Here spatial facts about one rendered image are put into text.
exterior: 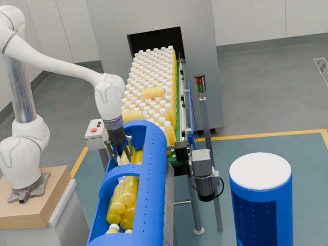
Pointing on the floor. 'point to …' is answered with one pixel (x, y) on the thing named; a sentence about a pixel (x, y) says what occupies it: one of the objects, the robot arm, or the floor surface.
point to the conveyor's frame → (186, 170)
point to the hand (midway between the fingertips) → (124, 162)
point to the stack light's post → (211, 158)
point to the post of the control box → (104, 157)
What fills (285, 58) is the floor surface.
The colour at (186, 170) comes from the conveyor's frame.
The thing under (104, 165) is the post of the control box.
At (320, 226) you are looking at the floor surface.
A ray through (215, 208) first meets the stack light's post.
